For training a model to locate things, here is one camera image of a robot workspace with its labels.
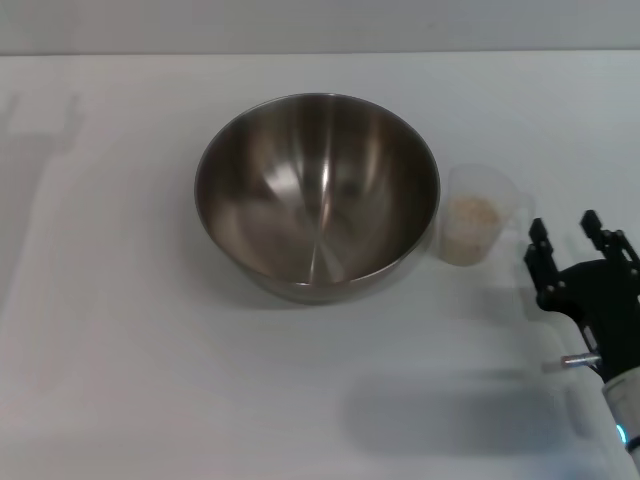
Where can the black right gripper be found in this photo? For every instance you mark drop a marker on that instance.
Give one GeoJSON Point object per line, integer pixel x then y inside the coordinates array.
{"type": "Point", "coordinates": [605, 310]}

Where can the silver metal connector plug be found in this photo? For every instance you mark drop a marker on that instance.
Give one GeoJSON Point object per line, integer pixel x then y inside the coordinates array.
{"type": "Point", "coordinates": [580, 359]}

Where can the white rice grains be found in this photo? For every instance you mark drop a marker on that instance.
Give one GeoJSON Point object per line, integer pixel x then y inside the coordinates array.
{"type": "Point", "coordinates": [472, 225]}

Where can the stainless steel mixing bowl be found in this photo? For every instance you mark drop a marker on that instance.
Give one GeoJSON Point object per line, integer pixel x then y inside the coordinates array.
{"type": "Point", "coordinates": [320, 200]}

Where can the clear plastic measuring cup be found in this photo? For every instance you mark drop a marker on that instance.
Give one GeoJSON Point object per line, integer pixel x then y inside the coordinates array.
{"type": "Point", "coordinates": [515, 200]}

